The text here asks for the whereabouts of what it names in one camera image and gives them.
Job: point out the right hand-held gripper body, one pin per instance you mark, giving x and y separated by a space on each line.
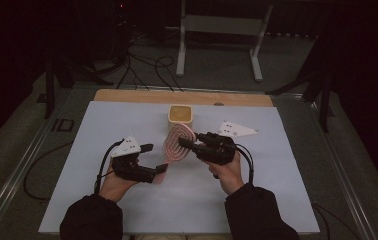
218 151

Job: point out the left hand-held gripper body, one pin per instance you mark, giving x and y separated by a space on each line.
132 171

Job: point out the pink hairbrush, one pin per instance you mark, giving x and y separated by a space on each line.
177 146

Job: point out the cream yellow cup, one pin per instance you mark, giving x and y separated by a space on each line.
180 114

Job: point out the person's left hand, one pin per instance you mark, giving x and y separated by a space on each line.
115 186

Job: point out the person's right hand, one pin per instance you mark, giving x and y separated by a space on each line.
228 176

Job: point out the white table sheet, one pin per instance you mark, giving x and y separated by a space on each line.
183 206

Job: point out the black stand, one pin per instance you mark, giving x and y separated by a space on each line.
50 90
325 100

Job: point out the grey metal stand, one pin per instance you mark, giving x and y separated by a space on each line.
223 25

